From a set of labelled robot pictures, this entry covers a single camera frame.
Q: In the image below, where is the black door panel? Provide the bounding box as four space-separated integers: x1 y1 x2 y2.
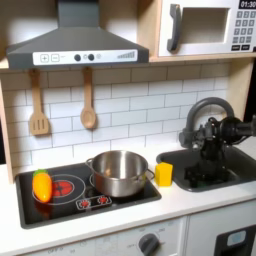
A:
213 224 256 256

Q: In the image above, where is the orange toy carrot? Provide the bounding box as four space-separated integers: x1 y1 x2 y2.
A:
31 169 54 204

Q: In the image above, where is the grey extractor hood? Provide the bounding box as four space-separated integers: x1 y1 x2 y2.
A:
5 0 150 71

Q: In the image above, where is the yellow toy block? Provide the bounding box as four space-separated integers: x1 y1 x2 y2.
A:
154 162 174 188

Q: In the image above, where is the grey oven knob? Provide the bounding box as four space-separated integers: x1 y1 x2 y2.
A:
138 233 160 256

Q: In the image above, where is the white oven front panel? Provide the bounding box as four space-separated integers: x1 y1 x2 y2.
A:
19 216 188 256

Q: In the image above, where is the grey tap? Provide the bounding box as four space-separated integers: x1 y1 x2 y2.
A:
178 97 236 149

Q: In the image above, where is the grey microwave handle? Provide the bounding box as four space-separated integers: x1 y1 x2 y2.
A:
166 3 183 53

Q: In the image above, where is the wooden spoon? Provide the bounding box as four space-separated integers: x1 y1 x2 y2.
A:
79 67 98 130

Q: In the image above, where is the steel pot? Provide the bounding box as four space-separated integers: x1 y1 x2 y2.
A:
85 149 156 198

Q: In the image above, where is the wooden kitchen frame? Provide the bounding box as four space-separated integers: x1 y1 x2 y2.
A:
0 0 256 185

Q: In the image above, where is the white toy microwave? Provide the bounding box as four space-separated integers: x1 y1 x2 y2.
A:
157 0 256 58

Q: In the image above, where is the white cabinet door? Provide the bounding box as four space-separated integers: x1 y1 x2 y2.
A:
184 199 256 256

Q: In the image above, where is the wooden slotted spatula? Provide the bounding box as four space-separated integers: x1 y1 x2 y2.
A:
28 69 52 137

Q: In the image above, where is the dark grey sink basin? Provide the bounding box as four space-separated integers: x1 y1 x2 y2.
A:
155 144 256 193

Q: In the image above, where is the black toy stove cooktop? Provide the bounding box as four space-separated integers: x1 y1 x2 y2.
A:
14 161 163 230

